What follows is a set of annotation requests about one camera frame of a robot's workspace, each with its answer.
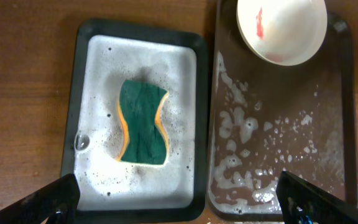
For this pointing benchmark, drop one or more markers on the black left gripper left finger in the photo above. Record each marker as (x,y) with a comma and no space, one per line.
(54,203)

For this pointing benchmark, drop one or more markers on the dark brown serving tray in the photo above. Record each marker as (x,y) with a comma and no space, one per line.
(266,119)

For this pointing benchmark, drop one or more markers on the black tray with soapy water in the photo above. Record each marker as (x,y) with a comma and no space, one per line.
(107,53)

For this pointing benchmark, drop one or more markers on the green yellow sponge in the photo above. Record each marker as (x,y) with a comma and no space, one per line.
(139,109)

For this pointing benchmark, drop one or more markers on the cream plate with red stain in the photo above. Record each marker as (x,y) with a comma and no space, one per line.
(283,32)

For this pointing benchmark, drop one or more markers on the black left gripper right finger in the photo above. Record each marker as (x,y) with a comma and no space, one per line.
(303,202)

